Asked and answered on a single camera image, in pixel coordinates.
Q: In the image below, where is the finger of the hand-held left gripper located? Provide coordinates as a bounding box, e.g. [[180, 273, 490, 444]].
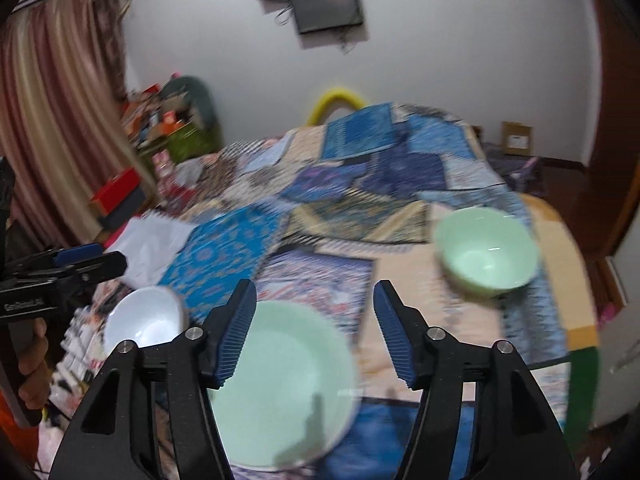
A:
[[47, 251, 127, 293], [10, 242, 106, 275]]

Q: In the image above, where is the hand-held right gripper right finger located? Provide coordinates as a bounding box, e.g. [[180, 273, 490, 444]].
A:
[[373, 280, 576, 480]]

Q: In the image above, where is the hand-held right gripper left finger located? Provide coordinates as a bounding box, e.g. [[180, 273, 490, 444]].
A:
[[47, 278, 258, 480]]

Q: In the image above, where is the light green bowl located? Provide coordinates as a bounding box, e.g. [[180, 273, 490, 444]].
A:
[[209, 300, 360, 472], [432, 207, 542, 299]]

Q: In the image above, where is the white bowl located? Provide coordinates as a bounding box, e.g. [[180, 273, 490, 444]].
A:
[[102, 285, 190, 357]]

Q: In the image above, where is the person's left forearm orange sleeve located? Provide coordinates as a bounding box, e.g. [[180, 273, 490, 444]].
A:
[[0, 400, 41, 466]]

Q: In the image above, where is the person's left hand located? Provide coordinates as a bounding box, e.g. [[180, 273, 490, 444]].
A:
[[14, 317, 52, 411]]

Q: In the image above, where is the dark flat box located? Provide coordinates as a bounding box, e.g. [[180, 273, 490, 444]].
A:
[[97, 187, 161, 233]]

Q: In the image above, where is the folded white cloth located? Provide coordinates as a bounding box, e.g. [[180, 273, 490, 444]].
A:
[[119, 212, 203, 288]]

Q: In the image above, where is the red box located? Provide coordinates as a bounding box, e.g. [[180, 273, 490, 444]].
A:
[[89, 167, 146, 217]]

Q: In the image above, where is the patchwork printed blanket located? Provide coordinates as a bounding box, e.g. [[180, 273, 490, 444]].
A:
[[47, 102, 601, 480]]

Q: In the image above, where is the striped curtain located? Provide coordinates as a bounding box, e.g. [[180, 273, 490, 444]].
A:
[[0, 0, 162, 253]]

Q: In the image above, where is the green box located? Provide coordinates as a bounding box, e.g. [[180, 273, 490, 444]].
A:
[[164, 122, 224, 165]]

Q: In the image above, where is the cardboard box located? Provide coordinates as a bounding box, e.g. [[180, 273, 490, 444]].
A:
[[501, 120, 534, 156]]

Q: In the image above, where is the wooden wardrobe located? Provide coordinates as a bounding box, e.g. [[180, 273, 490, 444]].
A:
[[580, 0, 640, 313]]

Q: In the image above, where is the small black monitor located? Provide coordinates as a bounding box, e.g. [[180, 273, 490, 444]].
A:
[[292, 0, 365, 37]]

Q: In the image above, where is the yellow foam ring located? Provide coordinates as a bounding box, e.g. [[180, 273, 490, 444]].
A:
[[306, 87, 372, 127]]

